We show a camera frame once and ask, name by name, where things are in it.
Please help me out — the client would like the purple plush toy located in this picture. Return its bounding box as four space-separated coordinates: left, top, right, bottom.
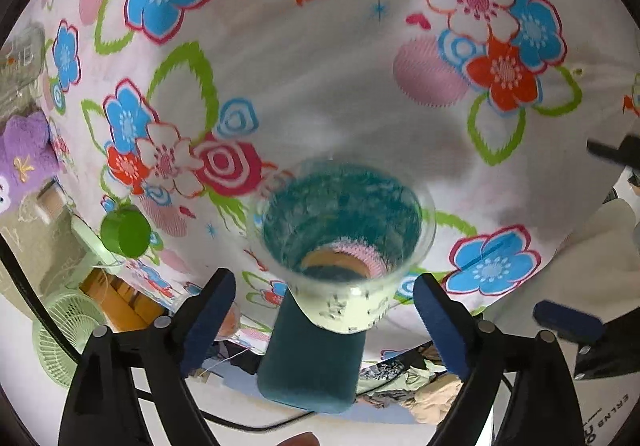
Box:
0 110 62 214

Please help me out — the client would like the black cable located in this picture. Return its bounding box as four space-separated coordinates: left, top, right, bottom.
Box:
0 226 321 428

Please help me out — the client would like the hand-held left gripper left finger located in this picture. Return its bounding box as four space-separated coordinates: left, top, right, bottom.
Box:
58 268 237 446

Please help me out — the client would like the orange wooden frame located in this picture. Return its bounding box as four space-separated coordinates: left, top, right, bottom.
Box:
79 270 168 333

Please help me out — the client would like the clear plastic cup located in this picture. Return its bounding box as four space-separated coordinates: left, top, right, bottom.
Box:
247 158 437 335

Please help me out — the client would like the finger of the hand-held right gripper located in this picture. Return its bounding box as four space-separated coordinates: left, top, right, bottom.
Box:
533 300 605 346
586 135 640 165

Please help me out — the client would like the light green electric fan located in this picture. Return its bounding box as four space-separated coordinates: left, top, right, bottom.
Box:
32 293 103 388

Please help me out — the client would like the green round cup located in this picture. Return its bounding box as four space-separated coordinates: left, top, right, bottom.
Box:
100 205 152 259

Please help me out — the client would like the teal rectangular block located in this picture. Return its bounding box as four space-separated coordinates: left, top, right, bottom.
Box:
257 287 367 415

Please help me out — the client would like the floral printed bed sheet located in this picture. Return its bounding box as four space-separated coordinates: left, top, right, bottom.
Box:
30 0 640 362

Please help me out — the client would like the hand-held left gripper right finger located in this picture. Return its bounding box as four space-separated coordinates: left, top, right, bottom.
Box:
413 273 587 446

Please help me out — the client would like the pile of clothes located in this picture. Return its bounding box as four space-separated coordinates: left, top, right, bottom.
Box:
356 343 481 427

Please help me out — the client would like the clear plastic box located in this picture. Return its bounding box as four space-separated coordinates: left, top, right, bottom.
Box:
0 23 47 117

